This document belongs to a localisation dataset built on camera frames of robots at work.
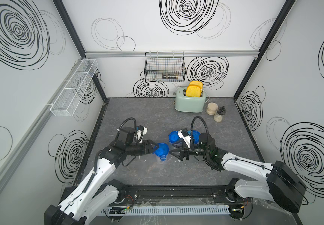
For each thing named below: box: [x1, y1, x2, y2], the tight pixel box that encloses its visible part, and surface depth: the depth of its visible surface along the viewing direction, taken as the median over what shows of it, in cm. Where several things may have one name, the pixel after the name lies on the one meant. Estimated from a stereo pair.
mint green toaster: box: [173, 86, 207, 113], surface depth 107 cm
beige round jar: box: [206, 102, 219, 116], surface depth 108 cm
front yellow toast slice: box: [185, 85, 202, 98], surface depth 101 cm
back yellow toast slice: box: [189, 80, 203, 90], surface depth 102 cm
